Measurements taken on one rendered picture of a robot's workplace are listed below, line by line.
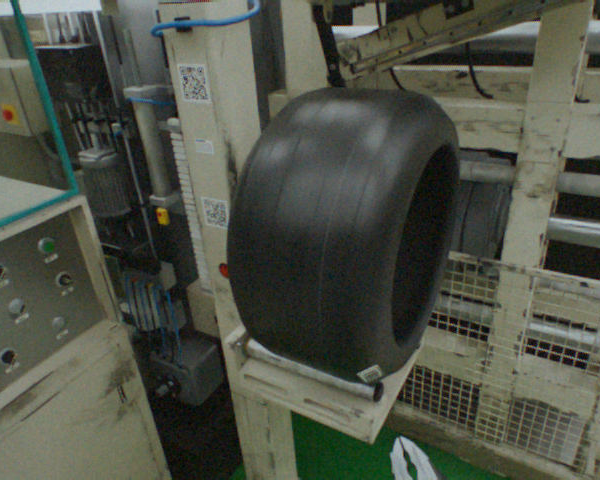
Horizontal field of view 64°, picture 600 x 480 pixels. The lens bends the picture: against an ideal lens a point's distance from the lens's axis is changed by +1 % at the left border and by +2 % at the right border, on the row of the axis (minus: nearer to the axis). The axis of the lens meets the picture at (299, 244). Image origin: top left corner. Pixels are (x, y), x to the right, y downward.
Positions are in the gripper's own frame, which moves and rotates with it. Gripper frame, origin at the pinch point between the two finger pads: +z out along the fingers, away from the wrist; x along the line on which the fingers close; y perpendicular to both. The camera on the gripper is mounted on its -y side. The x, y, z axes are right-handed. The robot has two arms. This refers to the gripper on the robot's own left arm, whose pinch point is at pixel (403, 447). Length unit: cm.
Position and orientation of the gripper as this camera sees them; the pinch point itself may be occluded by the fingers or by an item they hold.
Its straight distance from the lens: 86.7
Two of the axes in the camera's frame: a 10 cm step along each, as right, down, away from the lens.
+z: -1.9, -5.8, 7.9
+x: -9.1, 4.1, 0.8
